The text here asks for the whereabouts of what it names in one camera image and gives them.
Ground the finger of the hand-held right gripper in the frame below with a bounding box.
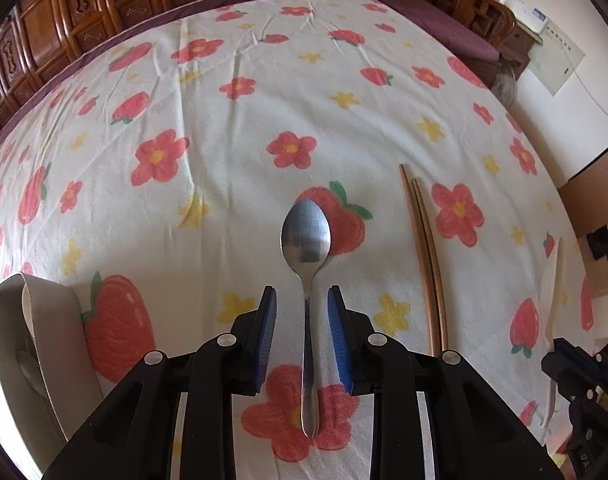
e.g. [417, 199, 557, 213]
[541, 337, 608, 398]

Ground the white box device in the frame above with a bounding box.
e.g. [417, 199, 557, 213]
[516, 2, 549, 33]

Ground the carved wooden armchair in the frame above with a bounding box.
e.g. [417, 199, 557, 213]
[324, 0, 515, 61]

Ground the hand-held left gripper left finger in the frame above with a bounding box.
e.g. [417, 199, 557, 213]
[44, 286, 277, 480]

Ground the purple armchair cushion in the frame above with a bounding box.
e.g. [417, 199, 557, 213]
[384, 0, 499, 61]

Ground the white wall panel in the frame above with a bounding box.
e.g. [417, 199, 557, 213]
[528, 22, 584, 96]

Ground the wooden side table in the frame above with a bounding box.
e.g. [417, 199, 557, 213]
[498, 25, 539, 81]

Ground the metal tray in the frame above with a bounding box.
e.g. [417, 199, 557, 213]
[0, 272, 105, 461]

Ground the carved wooden bench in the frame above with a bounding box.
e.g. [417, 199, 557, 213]
[0, 0, 329, 133]

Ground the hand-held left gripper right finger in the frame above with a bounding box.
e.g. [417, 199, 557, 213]
[328, 285, 549, 480]

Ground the plain metal spoon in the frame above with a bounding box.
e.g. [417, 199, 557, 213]
[281, 199, 331, 437]

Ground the brown cardboard board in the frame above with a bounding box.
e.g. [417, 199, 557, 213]
[558, 135, 608, 236]

